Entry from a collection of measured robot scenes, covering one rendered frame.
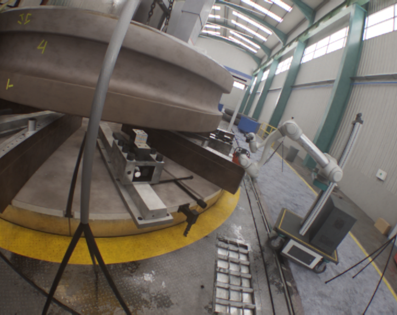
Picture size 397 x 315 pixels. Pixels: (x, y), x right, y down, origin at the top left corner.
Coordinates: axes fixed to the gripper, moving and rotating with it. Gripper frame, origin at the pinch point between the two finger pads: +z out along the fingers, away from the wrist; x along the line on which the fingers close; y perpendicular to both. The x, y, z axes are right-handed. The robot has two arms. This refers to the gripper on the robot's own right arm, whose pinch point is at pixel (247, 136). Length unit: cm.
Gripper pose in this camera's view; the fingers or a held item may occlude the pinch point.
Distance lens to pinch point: 248.0
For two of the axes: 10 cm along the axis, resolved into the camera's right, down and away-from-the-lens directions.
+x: 8.3, 4.3, -3.6
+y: 3.3, -8.9, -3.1
